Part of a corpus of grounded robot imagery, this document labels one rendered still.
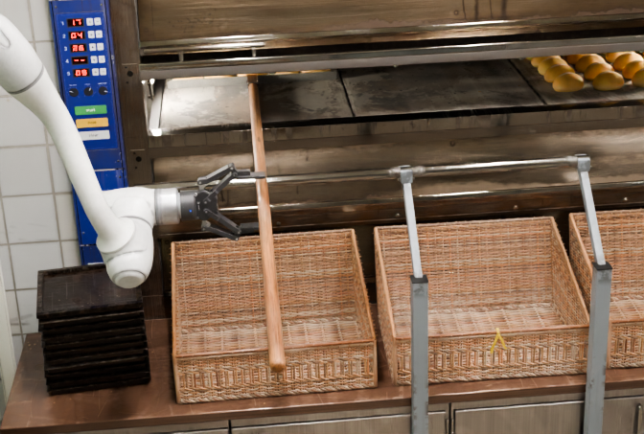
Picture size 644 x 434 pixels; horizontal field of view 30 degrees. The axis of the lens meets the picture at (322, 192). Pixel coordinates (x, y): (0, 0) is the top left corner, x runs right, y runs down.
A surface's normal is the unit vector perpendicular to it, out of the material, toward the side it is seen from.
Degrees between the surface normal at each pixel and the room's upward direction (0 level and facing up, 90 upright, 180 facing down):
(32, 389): 0
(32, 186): 90
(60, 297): 0
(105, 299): 0
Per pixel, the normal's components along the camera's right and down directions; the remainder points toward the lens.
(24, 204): 0.09, 0.38
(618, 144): 0.07, 0.04
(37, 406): -0.04, -0.92
